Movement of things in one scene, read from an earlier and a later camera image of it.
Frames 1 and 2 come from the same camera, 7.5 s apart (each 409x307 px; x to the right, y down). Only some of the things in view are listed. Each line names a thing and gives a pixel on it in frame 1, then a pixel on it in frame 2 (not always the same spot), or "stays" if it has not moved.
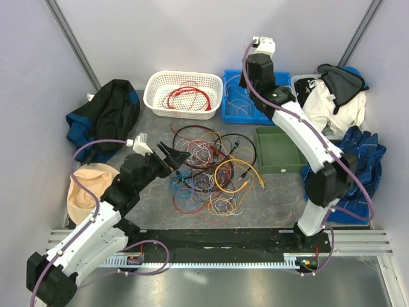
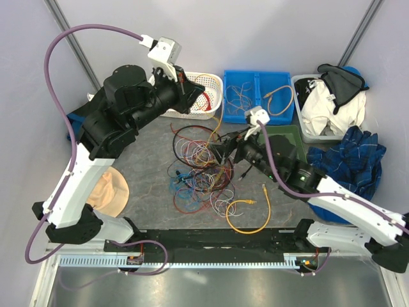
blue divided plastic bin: [238, 107] stays
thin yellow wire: [228, 199] → [222, 110]
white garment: [319, 105] stays
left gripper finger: [177, 157] → [193, 92]
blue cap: [354, 70] stays
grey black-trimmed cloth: [341, 84] stays
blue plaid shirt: [355, 209] stays
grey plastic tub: [327, 136] stays
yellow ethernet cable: [261, 180] → [250, 202]
